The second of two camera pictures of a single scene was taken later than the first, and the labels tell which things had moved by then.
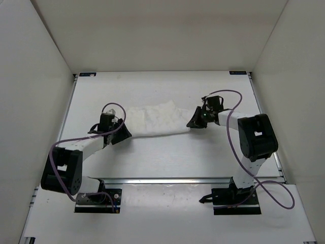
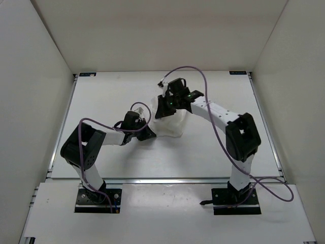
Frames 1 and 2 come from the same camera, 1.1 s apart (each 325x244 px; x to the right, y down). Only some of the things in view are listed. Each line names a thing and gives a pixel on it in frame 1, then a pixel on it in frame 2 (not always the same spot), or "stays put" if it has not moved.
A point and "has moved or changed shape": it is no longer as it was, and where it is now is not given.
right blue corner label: [237, 72] stays put
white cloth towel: [154, 118] has moved or changed shape
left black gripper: [124, 134] -> [148, 133]
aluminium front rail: [156, 181] stays put
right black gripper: [195, 122] -> [162, 110]
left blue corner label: [89, 74] stays put
